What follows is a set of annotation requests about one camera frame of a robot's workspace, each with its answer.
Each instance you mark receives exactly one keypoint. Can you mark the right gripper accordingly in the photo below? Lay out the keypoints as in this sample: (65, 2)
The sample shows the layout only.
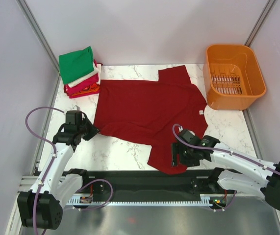
(176, 148)

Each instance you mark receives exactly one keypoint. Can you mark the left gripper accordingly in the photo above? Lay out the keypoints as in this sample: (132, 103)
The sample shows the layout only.
(93, 130)

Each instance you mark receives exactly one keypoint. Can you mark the dark red t shirt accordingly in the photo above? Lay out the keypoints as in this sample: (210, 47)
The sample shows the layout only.
(144, 112)

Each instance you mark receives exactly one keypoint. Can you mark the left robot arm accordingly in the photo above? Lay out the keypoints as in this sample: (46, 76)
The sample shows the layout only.
(41, 207)

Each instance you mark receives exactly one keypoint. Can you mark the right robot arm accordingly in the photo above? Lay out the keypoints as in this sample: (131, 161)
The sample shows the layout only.
(242, 173)

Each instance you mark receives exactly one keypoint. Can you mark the pink red folded t shirt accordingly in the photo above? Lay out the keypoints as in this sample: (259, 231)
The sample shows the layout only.
(71, 92)

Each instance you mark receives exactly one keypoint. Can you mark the orange print folded t shirt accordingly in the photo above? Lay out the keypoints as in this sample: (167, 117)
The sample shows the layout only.
(92, 89)

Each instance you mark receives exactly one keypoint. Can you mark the white folded t shirt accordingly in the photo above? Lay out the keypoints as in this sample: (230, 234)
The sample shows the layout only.
(92, 77)

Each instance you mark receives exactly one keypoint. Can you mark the green folded t shirt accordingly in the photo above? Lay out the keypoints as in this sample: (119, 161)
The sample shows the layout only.
(76, 64)

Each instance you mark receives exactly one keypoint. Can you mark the orange plastic basket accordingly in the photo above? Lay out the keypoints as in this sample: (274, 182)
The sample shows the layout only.
(232, 77)

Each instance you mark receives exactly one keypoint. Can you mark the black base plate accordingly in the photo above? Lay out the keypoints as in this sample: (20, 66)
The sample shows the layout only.
(108, 183)

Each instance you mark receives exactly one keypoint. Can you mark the aluminium rail profile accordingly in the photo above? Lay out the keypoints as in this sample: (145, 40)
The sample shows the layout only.
(28, 183)

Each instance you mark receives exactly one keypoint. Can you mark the white slotted cable duct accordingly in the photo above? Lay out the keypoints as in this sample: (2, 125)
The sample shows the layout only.
(147, 199)

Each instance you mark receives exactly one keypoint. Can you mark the left aluminium frame post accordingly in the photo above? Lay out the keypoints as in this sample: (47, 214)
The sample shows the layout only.
(38, 32)

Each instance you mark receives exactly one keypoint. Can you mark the aluminium frame post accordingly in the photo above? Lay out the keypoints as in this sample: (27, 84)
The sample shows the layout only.
(260, 22)
(38, 32)

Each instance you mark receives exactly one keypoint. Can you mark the right aluminium frame post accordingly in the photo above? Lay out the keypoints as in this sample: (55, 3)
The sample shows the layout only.
(260, 22)

